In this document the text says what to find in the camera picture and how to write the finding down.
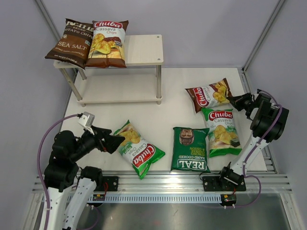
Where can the green chuba cassava bag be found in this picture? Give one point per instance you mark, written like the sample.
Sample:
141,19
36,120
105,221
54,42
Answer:
136,150
222,137

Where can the brown Chuba cassava bag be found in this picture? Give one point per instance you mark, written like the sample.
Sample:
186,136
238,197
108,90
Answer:
211,95
108,45

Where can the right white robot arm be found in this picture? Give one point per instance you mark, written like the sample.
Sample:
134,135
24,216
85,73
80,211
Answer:
268,119

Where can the white wooden two-tier shelf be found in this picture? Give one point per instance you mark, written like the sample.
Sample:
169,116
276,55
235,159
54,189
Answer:
139,81

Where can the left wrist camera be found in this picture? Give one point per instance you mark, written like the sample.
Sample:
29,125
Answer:
85,120

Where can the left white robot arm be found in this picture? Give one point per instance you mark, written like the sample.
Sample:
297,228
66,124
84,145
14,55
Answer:
67,187

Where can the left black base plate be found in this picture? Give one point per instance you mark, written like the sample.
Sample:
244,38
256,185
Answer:
108,183

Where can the brown Kettle sea salt bag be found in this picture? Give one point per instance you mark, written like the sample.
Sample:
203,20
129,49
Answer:
74,45

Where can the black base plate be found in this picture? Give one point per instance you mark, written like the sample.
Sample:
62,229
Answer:
215,184
108,183

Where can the green Real chips bag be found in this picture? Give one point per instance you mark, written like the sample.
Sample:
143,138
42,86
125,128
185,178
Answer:
190,149

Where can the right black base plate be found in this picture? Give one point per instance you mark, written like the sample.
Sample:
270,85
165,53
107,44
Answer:
215,184

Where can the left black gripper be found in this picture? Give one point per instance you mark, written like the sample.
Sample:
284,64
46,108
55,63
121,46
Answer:
111,142

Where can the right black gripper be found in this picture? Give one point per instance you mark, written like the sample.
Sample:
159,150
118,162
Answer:
236,101

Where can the aluminium mounting rail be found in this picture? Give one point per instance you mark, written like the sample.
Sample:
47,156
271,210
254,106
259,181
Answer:
163,182

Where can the white slotted cable duct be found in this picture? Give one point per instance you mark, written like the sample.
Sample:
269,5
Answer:
156,198

